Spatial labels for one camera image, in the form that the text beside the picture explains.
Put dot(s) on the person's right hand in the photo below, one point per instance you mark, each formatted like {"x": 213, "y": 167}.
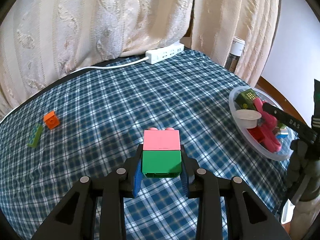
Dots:
{"x": 298, "y": 170}

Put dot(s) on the blue plaid cloth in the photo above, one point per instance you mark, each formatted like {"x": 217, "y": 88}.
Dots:
{"x": 100, "y": 105}

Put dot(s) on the beige cloth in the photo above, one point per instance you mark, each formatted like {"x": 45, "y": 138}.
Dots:
{"x": 308, "y": 217}

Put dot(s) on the clear plastic bowl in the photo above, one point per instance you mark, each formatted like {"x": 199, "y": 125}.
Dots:
{"x": 275, "y": 157}

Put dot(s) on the orange toy block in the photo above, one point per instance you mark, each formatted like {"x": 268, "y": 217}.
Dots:
{"x": 51, "y": 121}

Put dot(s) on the green toy block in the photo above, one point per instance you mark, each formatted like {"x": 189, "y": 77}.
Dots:
{"x": 161, "y": 162}

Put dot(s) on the red toy block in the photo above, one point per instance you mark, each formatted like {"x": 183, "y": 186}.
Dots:
{"x": 256, "y": 135}

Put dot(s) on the pink foam hair curler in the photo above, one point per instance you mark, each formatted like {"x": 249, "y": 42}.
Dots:
{"x": 272, "y": 142}
{"x": 267, "y": 120}

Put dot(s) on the white plastic object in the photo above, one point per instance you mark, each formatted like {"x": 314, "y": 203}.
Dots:
{"x": 287, "y": 212}

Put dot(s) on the pink toy block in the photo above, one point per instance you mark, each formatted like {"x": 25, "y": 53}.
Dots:
{"x": 161, "y": 140}

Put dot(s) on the small white plastic cup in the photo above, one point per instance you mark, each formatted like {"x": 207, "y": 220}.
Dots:
{"x": 247, "y": 118}

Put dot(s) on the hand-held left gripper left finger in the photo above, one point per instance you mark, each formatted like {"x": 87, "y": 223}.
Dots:
{"x": 137, "y": 180}

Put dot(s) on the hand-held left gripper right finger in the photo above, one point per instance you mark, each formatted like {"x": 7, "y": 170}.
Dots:
{"x": 185, "y": 180}

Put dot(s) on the white capped bottle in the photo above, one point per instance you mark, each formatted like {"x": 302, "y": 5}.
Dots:
{"x": 236, "y": 55}

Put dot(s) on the white power strip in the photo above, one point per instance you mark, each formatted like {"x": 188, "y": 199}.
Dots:
{"x": 165, "y": 53}

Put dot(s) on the green brick with blue studs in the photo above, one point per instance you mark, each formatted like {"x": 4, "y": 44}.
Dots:
{"x": 35, "y": 135}

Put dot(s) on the blue and white toy block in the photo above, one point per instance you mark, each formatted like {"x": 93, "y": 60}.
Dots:
{"x": 283, "y": 135}

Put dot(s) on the dark green printed box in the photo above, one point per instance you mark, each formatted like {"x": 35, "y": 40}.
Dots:
{"x": 246, "y": 98}

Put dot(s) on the cream patterned curtain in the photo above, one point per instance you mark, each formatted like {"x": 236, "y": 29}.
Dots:
{"x": 225, "y": 17}
{"x": 100, "y": 17}

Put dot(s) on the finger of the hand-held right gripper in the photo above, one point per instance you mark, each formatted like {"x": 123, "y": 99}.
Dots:
{"x": 272, "y": 112}

